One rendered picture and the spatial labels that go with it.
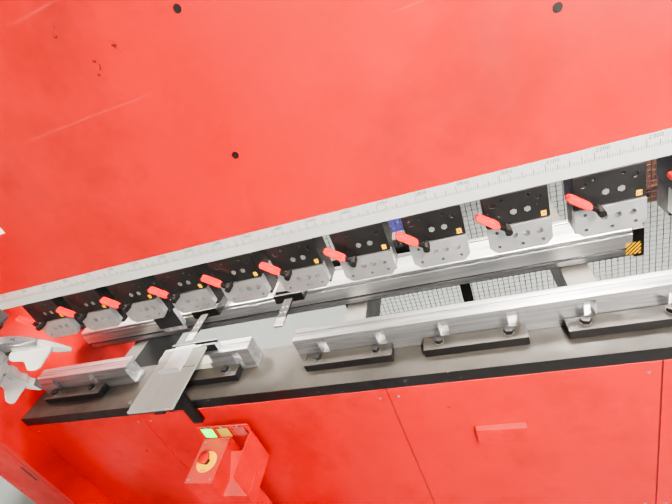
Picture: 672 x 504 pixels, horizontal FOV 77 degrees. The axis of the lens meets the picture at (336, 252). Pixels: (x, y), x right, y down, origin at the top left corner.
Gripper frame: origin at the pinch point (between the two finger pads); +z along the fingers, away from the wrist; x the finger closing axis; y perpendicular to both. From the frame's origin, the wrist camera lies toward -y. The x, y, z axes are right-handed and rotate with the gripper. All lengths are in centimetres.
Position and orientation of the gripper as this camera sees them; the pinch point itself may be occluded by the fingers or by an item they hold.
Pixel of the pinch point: (58, 366)
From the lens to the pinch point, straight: 101.8
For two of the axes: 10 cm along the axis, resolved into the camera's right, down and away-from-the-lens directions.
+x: 6.6, -6.3, -4.1
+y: 2.3, 6.9, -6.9
